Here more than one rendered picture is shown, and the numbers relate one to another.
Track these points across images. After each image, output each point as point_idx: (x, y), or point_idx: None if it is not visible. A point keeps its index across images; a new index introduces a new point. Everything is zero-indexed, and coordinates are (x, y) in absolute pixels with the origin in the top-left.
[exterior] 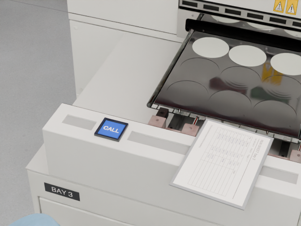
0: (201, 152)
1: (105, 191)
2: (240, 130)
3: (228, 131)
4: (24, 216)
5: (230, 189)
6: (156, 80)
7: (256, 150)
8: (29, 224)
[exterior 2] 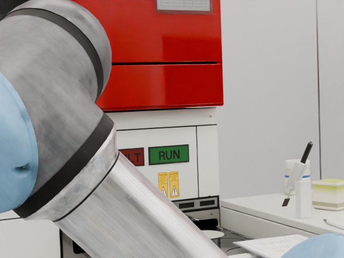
0: (271, 252)
1: None
2: (269, 238)
3: (263, 240)
4: None
5: None
6: None
7: (303, 239)
8: (304, 248)
